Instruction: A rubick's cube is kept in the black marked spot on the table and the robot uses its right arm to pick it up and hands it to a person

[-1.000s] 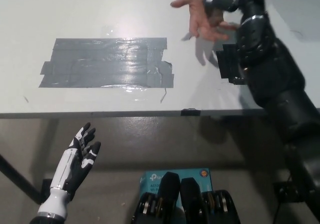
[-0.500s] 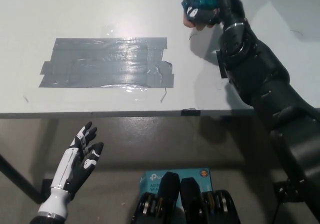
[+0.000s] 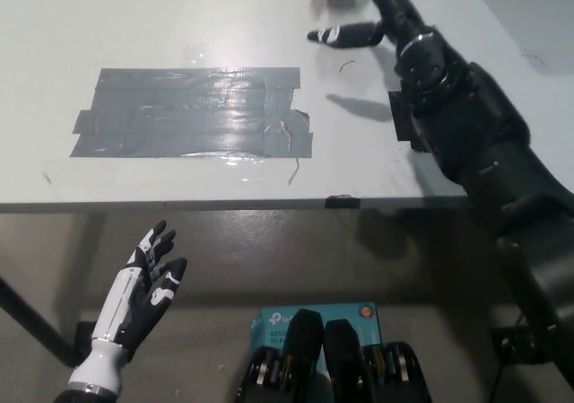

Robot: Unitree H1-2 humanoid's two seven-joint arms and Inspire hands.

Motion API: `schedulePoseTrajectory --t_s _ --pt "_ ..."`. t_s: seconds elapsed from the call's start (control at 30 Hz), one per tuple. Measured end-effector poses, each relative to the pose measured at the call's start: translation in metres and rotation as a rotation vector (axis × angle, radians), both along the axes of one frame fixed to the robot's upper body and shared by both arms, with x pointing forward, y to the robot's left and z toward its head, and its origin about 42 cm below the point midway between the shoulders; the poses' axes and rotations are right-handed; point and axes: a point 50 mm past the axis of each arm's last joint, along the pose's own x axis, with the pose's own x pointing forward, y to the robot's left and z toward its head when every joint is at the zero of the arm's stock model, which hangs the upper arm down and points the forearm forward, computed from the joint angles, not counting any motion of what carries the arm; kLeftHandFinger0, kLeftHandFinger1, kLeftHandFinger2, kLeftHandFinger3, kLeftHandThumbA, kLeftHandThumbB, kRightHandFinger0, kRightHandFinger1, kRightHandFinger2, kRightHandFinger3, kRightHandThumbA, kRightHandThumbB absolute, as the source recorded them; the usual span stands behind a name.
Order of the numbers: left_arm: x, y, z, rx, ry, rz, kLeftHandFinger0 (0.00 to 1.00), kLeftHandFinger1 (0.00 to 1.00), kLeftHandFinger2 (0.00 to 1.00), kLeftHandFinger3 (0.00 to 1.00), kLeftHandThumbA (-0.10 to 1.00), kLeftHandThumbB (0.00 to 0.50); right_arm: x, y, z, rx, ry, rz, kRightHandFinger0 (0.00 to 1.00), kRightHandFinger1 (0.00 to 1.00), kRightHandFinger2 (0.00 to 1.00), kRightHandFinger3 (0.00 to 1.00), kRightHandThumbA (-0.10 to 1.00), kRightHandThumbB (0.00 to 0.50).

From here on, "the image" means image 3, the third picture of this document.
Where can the clear tape strip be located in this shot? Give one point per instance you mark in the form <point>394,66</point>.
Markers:
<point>134,169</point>

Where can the black table foot bracket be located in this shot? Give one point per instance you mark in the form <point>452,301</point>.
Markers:
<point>85,340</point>
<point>509,347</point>

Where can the small black tape piece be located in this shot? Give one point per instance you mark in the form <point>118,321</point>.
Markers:
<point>341,202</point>

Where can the grey duct tape patch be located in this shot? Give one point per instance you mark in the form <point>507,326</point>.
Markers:
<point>184,113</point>

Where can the black slanted table leg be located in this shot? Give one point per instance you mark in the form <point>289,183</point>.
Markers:
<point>36,326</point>

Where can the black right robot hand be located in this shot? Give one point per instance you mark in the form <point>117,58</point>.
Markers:
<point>397,12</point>

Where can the black tape square mark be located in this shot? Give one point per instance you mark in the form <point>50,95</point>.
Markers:
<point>401,120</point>

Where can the teal router cardboard box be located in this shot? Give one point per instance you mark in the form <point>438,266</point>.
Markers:
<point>273,320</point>

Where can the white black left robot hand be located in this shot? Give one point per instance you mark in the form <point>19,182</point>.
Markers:
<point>130,313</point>

